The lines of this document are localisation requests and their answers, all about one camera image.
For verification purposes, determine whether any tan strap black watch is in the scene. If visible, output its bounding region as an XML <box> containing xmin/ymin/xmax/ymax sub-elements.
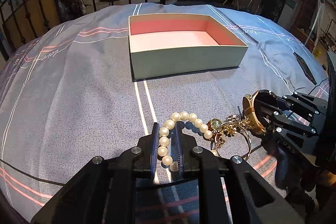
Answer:
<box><xmin>243</xmin><ymin>89</ymin><xmax>278</xmax><ymax>136</ymax></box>

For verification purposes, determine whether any gold jewelry cluster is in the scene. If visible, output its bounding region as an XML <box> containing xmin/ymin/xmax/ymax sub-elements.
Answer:
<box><xmin>203</xmin><ymin>115</ymin><xmax>252</xmax><ymax>160</ymax></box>

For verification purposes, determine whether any white pearl bracelet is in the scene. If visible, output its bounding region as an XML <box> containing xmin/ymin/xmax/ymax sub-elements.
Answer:
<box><xmin>157</xmin><ymin>111</ymin><xmax>214</xmax><ymax>171</ymax></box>

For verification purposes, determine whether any black smartphone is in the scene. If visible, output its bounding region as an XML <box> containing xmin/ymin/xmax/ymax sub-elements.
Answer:
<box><xmin>293</xmin><ymin>52</ymin><xmax>317</xmax><ymax>85</ymax></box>

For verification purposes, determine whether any grey-blue striped bed cover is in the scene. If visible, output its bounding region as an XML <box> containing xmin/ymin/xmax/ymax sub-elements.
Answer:
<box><xmin>1</xmin><ymin>3</ymin><xmax>329</xmax><ymax>221</ymax></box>

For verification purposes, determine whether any pale green box pink interior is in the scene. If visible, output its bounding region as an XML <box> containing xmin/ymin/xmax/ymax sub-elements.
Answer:
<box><xmin>129</xmin><ymin>13</ymin><xmax>248</xmax><ymax>80</ymax></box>

